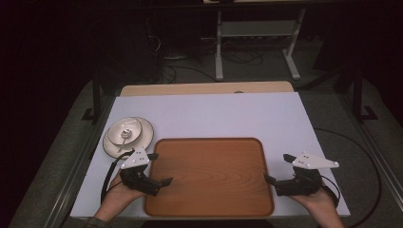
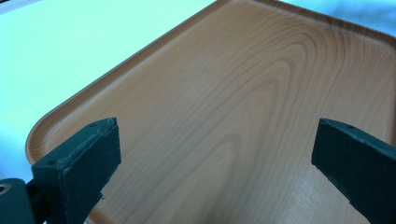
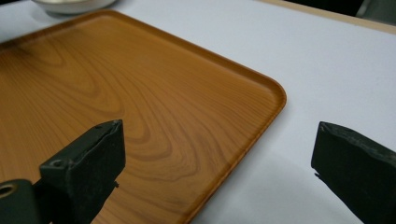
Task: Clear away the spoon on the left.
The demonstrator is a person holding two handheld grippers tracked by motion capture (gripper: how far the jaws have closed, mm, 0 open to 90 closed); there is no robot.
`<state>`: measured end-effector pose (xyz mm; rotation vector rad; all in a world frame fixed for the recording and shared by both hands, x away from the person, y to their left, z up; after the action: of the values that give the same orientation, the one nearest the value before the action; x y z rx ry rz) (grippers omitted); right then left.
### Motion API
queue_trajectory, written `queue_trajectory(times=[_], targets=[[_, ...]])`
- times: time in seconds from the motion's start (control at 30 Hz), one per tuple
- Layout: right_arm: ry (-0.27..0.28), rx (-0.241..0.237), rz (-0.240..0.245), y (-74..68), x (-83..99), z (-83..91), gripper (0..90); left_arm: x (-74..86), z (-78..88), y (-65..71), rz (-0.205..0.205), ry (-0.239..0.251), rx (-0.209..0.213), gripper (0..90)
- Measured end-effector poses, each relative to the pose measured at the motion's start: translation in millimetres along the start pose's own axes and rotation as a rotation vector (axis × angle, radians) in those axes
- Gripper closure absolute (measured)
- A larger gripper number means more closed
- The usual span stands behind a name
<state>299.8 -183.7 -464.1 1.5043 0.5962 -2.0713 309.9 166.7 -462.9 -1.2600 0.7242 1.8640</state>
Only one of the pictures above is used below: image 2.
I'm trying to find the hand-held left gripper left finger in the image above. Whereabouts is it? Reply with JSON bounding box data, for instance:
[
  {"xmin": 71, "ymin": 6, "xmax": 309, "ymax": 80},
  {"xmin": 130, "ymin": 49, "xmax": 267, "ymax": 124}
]
[{"xmin": 31, "ymin": 117, "xmax": 122, "ymax": 224}]

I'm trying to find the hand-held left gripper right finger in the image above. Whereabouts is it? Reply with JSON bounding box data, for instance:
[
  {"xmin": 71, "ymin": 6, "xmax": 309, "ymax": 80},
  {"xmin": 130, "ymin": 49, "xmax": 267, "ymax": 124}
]
[{"xmin": 311, "ymin": 118, "xmax": 396, "ymax": 224}]

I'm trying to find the wooden tray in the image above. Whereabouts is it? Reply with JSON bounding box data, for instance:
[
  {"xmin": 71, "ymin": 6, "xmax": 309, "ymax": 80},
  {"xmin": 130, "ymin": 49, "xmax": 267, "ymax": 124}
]
[{"xmin": 25, "ymin": 0, "xmax": 396, "ymax": 224}]

